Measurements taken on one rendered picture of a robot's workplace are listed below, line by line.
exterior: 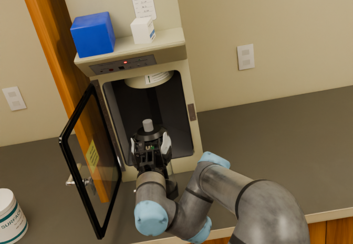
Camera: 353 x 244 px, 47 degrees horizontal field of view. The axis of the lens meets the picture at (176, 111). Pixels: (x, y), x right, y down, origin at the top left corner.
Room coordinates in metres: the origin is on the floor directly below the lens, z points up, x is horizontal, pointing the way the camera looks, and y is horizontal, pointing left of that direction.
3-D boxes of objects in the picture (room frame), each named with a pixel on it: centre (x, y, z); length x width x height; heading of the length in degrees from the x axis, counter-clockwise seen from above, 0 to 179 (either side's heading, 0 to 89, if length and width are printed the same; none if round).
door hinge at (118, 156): (1.18, 0.24, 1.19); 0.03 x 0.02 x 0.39; 88
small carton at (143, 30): (1.12, 0.05, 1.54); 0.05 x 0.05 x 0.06; 71
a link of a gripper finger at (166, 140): (0.95, 0.05, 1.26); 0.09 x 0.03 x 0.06; 154
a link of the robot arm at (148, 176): (0.77, 0.10, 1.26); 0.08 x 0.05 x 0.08; 88
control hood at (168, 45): (1.12, 0.10, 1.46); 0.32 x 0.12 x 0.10; 88
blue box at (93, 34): (1.12, 0.19, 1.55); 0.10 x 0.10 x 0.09; 88
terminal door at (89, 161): (1.02, 0.28, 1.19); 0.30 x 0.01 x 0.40; 168
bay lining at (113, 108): (1.30, 0.09, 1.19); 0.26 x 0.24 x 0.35; 88
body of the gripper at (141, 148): (0.85, 0.10, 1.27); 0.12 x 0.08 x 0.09; 178
